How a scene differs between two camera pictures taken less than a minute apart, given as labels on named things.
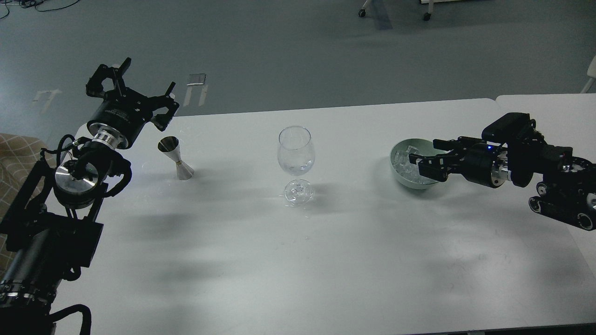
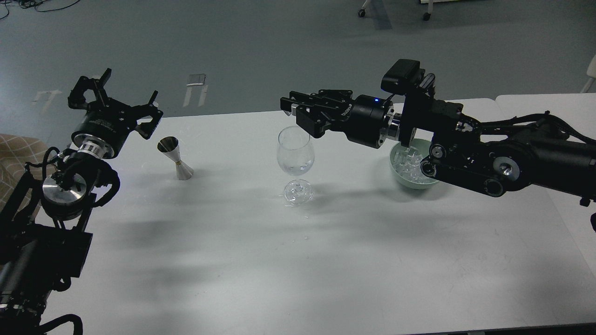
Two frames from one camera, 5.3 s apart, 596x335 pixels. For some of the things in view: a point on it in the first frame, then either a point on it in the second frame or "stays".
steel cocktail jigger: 170,145 stays
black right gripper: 482,163 -> 373,120
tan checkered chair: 19,156 stays
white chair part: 591,72 stays
